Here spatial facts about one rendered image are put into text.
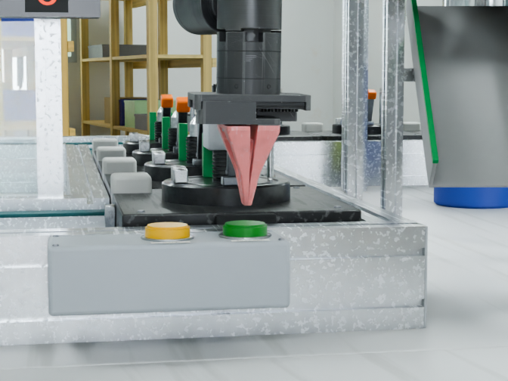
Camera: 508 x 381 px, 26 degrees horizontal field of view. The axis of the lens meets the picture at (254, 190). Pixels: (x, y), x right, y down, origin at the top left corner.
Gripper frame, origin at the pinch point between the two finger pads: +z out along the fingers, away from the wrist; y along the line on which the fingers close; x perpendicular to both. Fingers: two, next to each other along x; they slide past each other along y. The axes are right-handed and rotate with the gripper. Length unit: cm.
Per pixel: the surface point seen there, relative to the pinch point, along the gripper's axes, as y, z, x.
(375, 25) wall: -235, -40, -800
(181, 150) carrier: 1, 0, -51
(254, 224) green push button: -0.6, 2.5, 0.7
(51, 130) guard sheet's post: 17.8, -3.3, -35.7
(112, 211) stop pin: 11.2, 4.3, -20.9
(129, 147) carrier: 6, 3, -93
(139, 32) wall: -44, -31, -863
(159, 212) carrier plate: 7.0, 3.0, -11.1
